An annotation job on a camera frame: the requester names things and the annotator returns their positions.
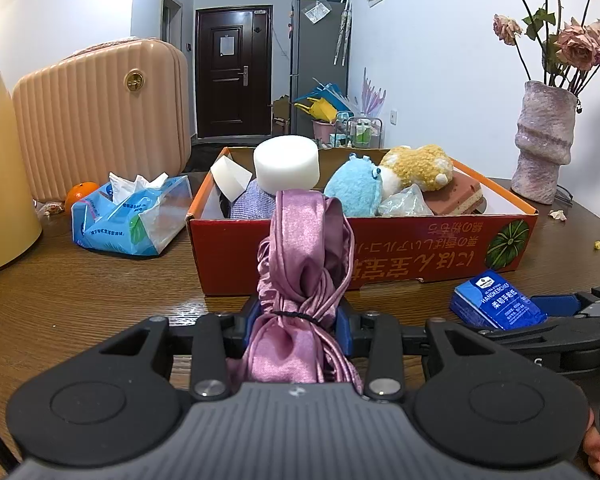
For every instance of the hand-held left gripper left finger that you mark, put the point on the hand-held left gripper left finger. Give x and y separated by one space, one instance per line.
250 322

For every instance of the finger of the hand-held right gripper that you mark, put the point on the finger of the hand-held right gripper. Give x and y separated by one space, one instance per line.
555 306
570 332

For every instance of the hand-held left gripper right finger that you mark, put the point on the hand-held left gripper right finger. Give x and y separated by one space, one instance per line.
345 332

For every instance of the blue tissue packet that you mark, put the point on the blue tissue packet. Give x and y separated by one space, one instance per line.
495 300

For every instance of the pink satin cloth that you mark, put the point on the pink satin cloth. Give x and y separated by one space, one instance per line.
300 240

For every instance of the orange cardboard box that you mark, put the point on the orange cardboard box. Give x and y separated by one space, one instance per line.
430 260

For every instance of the purple fluffy cloth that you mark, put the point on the purple fluffy cloth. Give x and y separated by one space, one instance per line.
252 202

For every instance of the clear crinkled plastic bag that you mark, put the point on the clear crinkled plastic bag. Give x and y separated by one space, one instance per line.
405 202

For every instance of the blue plush toy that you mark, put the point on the blue plush toy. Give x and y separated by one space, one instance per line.
352 185

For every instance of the brown cake-shaped sponge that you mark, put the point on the brown cake-shaped sponge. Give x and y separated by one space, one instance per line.
455 190

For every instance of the white round sponge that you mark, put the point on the white round sponge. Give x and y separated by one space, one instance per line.
285 165

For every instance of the yellow plush toy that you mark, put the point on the yellow plush toy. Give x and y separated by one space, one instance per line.
420 167

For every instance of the person's right hand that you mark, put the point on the person's right hand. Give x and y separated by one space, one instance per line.
597 452

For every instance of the black eyeglasses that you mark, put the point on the black eyeglasses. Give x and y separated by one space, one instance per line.
564 197

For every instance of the pink textured vase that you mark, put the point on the pink textured vase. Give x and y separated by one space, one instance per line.
542 145

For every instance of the blue tissue pack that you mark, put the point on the blue tissue pack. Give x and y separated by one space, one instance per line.
115 225

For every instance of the metal rolling rack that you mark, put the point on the metal rolling rack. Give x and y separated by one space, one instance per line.
360 132

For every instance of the pink bucket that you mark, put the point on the pink bucket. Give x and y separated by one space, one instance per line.
324 132

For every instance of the brown cardboard carton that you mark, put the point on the brown cardboard carton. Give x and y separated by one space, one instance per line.
281 117

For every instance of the orange fruit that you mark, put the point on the orange fruit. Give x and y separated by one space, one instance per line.
77 195

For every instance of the dark brown door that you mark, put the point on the dark brown door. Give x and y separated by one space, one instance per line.
230 100

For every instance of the small plastic wrapper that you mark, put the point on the small plastic wrapper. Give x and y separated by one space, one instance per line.
50 208

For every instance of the pink ribbed suitcase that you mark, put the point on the pink ribbed suitcase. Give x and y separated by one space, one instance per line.
100 130

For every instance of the bunch of dried pink roses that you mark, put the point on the bunch of dried pink roses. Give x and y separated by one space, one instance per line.
577 47

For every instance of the grey refrigerator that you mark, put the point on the grey refrigerator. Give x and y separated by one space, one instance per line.
315 60

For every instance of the white paper notice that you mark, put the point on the white paper notice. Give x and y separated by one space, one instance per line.
227 44

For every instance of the yellow thermos jug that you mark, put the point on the yellow thermos jug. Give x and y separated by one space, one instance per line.
5 185

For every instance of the white folded umbrella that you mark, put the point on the white folded umbrella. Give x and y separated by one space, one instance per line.
348 30
339 35

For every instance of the grey side door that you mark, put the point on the grey side door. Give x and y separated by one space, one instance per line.
171 17

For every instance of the clear plastic bag on refrigerator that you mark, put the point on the clear plastic bag on refrigerator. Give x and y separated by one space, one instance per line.
316 11

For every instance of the white wall socket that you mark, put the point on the white wall socket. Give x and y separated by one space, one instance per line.
393 117

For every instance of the purple wall decoration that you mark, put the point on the purple wall decoration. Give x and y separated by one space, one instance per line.
372 95

